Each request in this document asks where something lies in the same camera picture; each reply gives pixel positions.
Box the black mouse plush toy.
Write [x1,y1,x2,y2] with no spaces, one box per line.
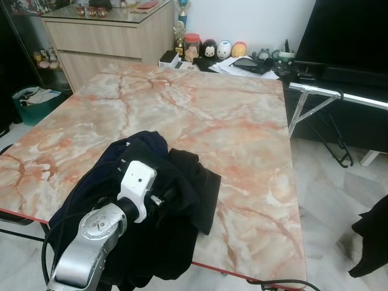
[201,39,218,58]

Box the light wooden sideboard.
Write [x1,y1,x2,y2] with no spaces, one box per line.
[41,0,176,92]

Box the black wallet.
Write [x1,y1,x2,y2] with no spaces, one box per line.
[233,58,261,69]

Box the black ribbed knit garment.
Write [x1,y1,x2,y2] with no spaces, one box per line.
[350,194,388,279]

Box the white green cup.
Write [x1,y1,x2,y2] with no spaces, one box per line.
[278,50,296,64]

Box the black flat screen television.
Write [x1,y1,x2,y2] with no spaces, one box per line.
[296,0,388,64]

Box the teal storage bin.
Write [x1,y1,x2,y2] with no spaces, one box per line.
[12,86,70,126]

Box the red lidded jar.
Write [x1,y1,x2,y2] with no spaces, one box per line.
[184,33,201,61]

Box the silver metal clothes rack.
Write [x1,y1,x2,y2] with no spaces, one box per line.
[289,82,388,139]

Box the black television console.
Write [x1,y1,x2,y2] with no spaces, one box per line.
[200,55,388,167]

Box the white paper stack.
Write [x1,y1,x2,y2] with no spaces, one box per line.
[215,56,279,76]

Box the black cotton garment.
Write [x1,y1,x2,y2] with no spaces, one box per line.
[48,147,222,291]

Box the white round plush toy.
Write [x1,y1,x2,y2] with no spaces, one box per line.
[216,41,232,58]

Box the white box with black lid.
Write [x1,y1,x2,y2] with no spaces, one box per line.
[159,50,179,69]

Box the dark glass display cabinet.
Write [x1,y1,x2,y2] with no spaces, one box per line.
[0,0,46,128]

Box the black wire hanger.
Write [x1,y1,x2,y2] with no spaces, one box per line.
[311,91,355,169]

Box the orange round plush toy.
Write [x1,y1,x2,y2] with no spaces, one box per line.
[232,41,248,58]

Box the blue gold trophy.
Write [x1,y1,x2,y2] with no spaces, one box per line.
[175,0,192,28]

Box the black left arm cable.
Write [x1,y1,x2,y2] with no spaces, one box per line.
[39,155,131,286]

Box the navy blue garment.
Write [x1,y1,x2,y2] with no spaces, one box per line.
[100,130,170,201]

